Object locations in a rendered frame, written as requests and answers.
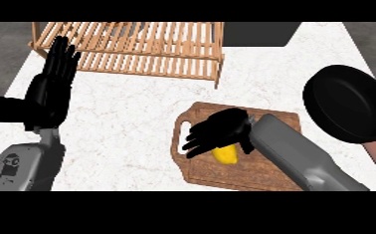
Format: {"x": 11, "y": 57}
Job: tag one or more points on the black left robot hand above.
{"x": 49, "y": 88}

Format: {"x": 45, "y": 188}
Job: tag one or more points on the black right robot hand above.
{"x": 220, "y": 130}

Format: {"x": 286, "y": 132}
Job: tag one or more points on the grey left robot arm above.
{"x": 27, "y": 163}

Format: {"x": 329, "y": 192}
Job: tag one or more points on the yellow lemon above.
{"x": 226, "y": 154}

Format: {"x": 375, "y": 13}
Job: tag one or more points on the brown wooden cutting board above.
{"x": 254, "y": 171}

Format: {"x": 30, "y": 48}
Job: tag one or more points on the pale wooden slatted rack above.
{"x": 146, "y": 47}

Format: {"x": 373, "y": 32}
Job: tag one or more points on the black pan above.
{"x": 340, "y": 103}

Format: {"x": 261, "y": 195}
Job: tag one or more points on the dark grey appliance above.
{"x": 260, "y": 33}

